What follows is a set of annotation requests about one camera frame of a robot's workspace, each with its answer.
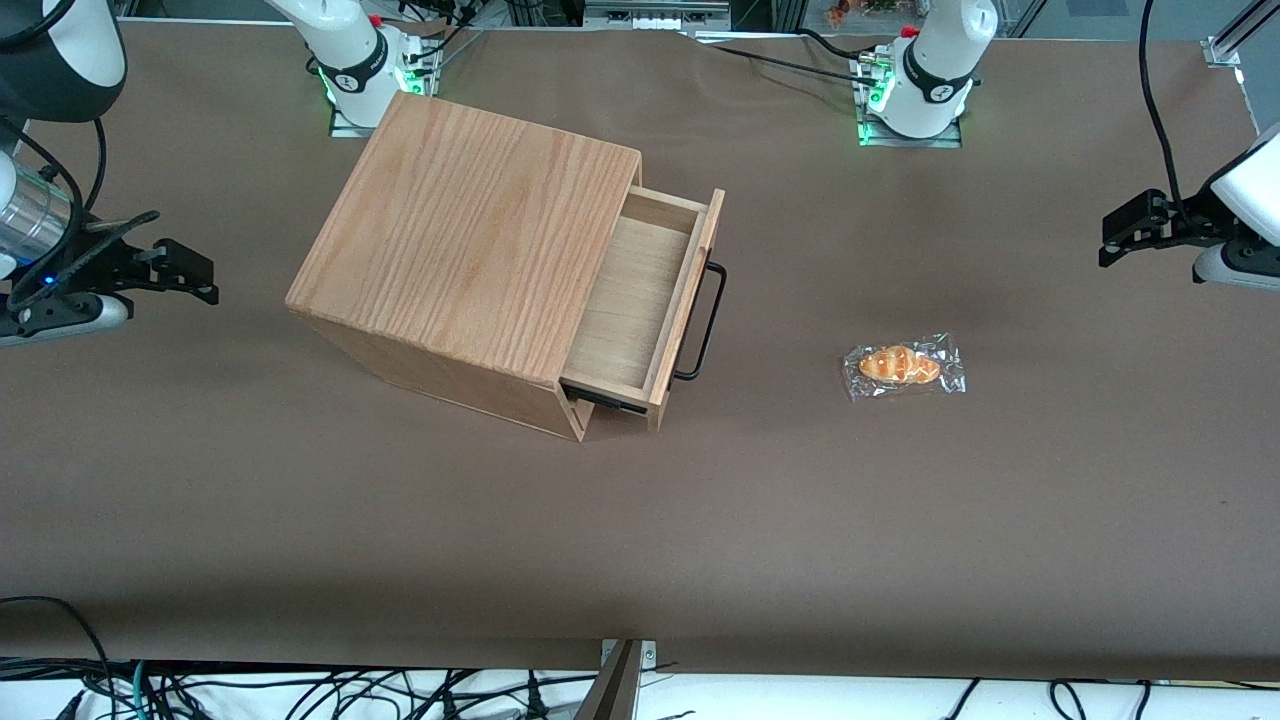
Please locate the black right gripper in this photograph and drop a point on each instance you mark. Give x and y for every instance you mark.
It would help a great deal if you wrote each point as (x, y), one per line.
(92, 268)

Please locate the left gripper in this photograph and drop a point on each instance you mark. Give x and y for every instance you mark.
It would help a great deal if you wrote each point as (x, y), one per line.
(1183, 228)

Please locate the light wooden drawer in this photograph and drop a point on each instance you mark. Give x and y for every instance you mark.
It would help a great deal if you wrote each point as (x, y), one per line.
(630, 300)

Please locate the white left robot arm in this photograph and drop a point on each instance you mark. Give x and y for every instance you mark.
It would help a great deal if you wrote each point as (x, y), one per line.
(935, 60)

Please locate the light wooden drawer cabinet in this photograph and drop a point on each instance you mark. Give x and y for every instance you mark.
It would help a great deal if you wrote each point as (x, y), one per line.
(460, 230)

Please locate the plastic wrapped bread roll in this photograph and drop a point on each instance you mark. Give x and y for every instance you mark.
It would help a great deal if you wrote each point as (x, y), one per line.
(900, 365)

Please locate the brown table cover sheet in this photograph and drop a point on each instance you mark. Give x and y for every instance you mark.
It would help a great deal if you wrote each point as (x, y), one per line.
(760, 520)

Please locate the grey background equipment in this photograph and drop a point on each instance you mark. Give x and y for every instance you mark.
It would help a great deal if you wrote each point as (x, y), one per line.
(650, 15)

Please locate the dark angled pole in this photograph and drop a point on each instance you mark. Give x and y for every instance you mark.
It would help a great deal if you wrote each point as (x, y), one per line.
(615, 690)

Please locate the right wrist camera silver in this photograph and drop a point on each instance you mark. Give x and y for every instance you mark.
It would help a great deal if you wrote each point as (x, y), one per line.
(70, 315)

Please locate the aluminium profile rail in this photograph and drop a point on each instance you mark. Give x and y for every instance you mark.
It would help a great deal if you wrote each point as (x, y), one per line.
(1225, 48)

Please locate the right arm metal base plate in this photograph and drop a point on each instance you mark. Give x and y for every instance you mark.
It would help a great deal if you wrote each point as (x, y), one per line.
(342, 125)

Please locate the small metal bracket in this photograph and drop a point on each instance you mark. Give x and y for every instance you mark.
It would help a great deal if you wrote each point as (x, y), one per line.
(648, 655)

